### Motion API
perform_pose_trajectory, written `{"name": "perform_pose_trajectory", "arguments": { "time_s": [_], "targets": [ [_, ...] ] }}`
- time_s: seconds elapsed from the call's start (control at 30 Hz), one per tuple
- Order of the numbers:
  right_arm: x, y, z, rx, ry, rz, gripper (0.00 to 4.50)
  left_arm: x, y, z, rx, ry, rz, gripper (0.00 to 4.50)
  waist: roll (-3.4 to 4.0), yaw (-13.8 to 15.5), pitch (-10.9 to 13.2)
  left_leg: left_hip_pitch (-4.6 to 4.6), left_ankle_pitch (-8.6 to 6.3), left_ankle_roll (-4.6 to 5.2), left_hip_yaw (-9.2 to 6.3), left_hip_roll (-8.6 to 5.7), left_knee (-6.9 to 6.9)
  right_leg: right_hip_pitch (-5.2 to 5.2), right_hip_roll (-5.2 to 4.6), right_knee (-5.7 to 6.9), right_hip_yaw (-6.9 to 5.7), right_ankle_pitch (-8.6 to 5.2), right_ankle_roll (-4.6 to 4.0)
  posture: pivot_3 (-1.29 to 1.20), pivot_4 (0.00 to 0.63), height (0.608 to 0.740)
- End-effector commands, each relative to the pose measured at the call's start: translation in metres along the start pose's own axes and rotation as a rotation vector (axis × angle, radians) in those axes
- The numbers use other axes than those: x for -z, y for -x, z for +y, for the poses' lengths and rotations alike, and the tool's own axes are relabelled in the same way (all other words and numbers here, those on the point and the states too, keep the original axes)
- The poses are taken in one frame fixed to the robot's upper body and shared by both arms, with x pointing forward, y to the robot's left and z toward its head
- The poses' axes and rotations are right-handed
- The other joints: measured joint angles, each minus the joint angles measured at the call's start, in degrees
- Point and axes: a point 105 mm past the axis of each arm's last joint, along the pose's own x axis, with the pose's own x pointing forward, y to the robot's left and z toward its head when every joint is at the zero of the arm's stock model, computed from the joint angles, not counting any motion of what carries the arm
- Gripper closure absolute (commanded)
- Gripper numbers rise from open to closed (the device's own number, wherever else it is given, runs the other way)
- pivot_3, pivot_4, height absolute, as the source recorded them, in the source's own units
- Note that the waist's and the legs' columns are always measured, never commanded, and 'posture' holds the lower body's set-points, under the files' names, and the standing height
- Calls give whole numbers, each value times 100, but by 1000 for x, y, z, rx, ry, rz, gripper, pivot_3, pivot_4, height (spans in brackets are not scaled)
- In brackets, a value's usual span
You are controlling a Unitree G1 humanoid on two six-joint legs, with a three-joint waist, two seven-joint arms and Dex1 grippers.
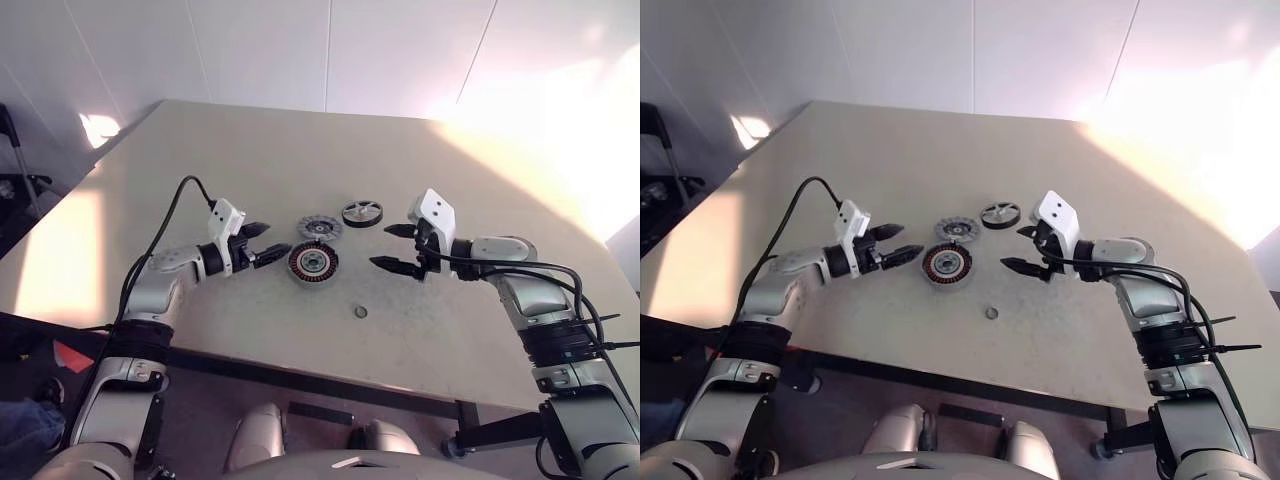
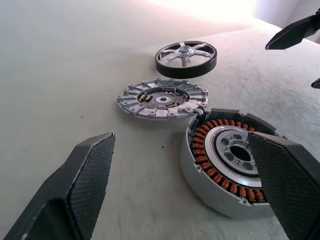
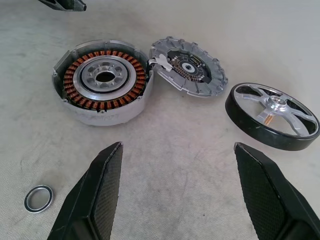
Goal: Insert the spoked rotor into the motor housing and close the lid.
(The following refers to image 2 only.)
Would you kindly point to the silver stator housing copper coils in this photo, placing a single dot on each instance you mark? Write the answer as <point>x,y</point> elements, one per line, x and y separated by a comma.
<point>190,162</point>

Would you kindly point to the grey round object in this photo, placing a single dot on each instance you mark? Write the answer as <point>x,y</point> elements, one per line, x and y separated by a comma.
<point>140,110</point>

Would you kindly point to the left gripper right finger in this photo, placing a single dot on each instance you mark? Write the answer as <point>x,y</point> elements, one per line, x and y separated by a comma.
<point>287,180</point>

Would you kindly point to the black rimmed silver spoked rotor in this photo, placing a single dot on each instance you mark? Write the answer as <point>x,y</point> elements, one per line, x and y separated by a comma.
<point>160,67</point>

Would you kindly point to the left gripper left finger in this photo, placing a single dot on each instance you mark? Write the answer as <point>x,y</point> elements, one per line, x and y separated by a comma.
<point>82,180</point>

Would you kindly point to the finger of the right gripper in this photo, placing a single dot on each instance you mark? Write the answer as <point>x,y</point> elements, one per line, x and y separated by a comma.
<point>290,35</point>
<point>317,83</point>

